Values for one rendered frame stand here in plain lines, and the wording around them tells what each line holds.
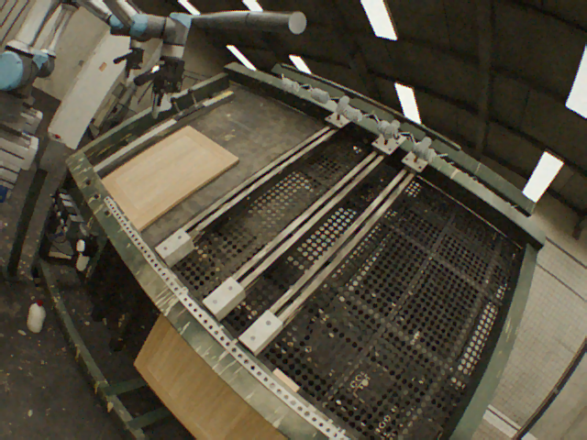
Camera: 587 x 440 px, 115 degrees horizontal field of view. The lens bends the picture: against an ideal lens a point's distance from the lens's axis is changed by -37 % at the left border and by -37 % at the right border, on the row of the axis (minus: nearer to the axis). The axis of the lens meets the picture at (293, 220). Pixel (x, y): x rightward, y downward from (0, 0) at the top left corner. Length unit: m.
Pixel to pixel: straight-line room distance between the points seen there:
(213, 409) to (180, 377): 0.20
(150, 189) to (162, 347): 0.71
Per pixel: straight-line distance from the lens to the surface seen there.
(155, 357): 1.44
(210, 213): 1.13
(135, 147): 1.65
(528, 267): 1.45
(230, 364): 0.89
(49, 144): 1.68
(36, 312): 1.74
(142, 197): 1.36
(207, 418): 1.35
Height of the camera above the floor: 1.34
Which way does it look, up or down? 3 degrees down
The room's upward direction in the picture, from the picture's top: 34 degrees clockwise
